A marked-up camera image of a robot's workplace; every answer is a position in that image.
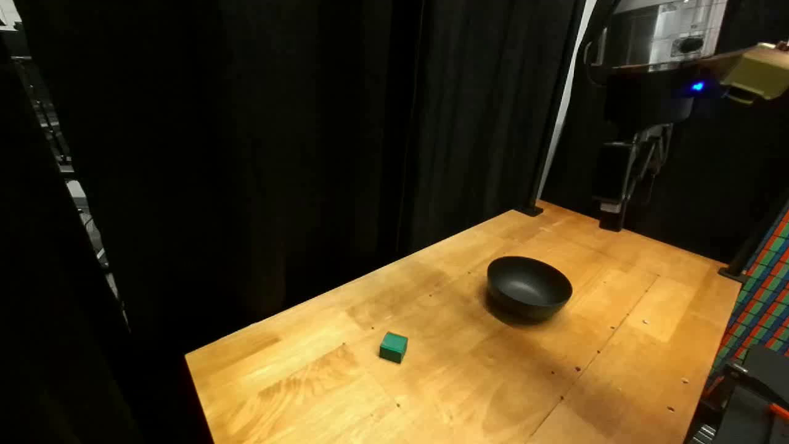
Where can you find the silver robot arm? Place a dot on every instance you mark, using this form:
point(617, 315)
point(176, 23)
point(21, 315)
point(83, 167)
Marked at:
point(642, 50)

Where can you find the green block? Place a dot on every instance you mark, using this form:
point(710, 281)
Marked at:
point(393, 345)

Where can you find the black bowl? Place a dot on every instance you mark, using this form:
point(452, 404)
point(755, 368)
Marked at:
point(526, 287)

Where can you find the black curtain backdrop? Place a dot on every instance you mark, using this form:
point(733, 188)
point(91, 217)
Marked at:
point(242, 156)

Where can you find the white vertical pole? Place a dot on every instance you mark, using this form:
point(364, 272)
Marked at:
point(563, 97)

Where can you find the black clamp with orange part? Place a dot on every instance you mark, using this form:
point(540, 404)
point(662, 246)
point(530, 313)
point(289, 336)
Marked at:
point(739, 408)

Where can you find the colourful checkered board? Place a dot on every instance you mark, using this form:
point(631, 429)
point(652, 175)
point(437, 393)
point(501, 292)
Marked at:
point(760, 315)

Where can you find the yellowish mounted box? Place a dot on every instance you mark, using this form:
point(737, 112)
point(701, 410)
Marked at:
point(757, 75)

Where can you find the black camera stand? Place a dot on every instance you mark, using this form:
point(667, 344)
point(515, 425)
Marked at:
point(621, 166)

